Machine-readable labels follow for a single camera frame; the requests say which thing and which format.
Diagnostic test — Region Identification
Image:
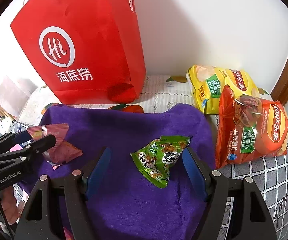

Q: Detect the orange chips bag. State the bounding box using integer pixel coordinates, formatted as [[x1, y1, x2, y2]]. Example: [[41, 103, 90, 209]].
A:
[[215, 85, 288, 168]]

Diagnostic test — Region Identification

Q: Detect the white plastic bag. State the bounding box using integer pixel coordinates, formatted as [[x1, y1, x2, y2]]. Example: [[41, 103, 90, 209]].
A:
[[0, 79, 37, 118]]

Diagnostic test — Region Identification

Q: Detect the purple towel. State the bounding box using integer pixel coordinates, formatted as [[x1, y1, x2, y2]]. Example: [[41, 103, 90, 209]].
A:
[[21, 104, 215, 239]]

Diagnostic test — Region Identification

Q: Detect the pink wafer packet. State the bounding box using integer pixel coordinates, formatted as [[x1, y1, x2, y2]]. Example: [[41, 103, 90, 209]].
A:
[[27, 123, 83, 170]]

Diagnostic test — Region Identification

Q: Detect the yellow chips bag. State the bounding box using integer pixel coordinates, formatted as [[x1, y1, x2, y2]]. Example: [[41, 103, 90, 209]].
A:
[[186, 64, 260, 114]]

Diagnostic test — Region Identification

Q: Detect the person left hand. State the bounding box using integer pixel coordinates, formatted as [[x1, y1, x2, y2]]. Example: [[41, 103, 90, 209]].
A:
[[0, 187, 21, 227]]

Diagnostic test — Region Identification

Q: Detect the red paper shopping bag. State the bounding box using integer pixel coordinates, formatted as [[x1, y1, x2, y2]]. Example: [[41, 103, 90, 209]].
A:
[[10, 0, 146, 105]]

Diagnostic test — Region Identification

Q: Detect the green snack packet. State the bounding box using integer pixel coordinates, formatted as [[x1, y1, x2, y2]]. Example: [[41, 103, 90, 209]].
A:
[[130, 135, 191, 189]]

